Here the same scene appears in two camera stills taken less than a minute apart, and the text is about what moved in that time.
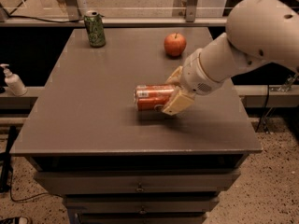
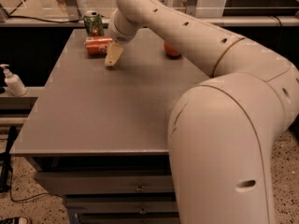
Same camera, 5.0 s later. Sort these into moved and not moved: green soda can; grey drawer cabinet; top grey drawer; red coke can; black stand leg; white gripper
Moved: white gripper; red coke can
Not moved: grey drawer cabinet; black stand leg; top grey drawer; green soda can
